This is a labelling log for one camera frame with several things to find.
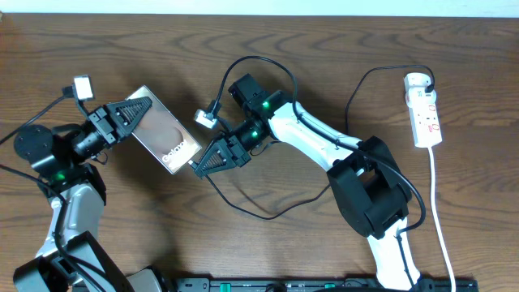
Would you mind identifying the black USB charging cable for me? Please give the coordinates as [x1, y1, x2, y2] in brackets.
[188, 64, 436, 221]

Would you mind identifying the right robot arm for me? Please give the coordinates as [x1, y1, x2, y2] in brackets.
[191, 74, 420, 290]

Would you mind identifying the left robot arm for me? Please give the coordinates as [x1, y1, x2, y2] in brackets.
[13, 97, 169, 291]

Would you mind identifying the white USB charger adapter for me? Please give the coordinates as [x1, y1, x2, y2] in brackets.
[404, 72, 431, 91]

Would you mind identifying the white power strip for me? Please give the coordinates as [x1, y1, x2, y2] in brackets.
[405, 87, 443, 148]

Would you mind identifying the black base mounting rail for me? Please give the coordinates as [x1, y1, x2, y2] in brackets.
[174, 277, 479, 292]

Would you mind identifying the black right camera cable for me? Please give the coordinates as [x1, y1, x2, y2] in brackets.
[208, 55, 427, 292]

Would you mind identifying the white power strip cord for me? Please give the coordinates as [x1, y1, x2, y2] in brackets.
[427, 146, 457, 292]

